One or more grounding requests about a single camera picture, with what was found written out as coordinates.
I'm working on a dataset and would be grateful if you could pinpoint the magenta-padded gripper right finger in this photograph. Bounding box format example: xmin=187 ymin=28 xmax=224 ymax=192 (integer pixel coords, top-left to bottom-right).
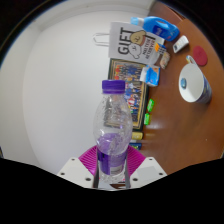
xmin=125 ymin=145 xmax=168 ymax=190

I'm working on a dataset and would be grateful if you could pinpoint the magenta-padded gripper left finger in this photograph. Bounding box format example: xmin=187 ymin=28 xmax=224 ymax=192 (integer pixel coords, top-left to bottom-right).
xmin=57 ymin=145 xmax=99 ymax=190

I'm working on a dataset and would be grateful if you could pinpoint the clear purple-capped water bottle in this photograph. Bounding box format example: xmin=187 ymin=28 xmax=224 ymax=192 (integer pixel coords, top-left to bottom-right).
xmin=93 ymin=79 xmax=134 ymax=188

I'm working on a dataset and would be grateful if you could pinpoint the amber pump bottle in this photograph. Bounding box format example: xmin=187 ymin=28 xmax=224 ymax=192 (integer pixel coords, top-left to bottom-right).
xmin=131 ymin=131 xmax=144 ymax=141

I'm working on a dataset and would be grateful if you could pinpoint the small green packet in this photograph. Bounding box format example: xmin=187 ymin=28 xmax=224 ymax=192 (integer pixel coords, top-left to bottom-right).
xmin=143 ymin=113 xmax=152 ymax=126
xmin=146 ymin=98 xmax=156 ymax=113

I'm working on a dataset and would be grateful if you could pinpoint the framed group photo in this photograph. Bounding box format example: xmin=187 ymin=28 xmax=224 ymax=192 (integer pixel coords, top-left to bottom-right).
xmin=107 ymin=58 xmax=150 ymax=131

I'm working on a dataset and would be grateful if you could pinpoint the blue tissue pack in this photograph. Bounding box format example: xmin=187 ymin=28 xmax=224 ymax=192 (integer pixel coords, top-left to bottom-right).
xmin=139 ymin=64 xmax=162 ymax=88

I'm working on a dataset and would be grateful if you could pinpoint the small snack packet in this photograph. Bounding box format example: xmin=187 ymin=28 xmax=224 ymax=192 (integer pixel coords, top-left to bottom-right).
xmin=159 ymin=51 xmax=172 ymax=70

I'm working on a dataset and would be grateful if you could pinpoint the colourful puzzle cube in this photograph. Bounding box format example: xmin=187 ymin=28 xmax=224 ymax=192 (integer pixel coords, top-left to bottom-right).
xmin=154 ymin=43 xmax=167 ymax=56

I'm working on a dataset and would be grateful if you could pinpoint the flat round red coaster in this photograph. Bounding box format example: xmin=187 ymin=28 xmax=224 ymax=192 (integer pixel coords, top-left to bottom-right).
xmin=192 ymin=45 xmax=209 ymax=67

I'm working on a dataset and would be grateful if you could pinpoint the white paper gift bag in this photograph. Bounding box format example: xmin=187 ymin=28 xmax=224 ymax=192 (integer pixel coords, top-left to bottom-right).
xmin=93 ymin=21 xmax=166 ymax=66

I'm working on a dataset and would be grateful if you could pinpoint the small white flat item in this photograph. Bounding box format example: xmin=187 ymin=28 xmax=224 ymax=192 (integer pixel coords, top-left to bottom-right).
xmin=172 ymin=34 xmax=190 ymax=54

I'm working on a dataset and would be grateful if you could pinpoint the blue detergent bottle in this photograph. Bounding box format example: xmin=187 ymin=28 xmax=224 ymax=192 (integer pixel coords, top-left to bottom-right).
xmin=130 ymin=15 xmax=181 ymax=43

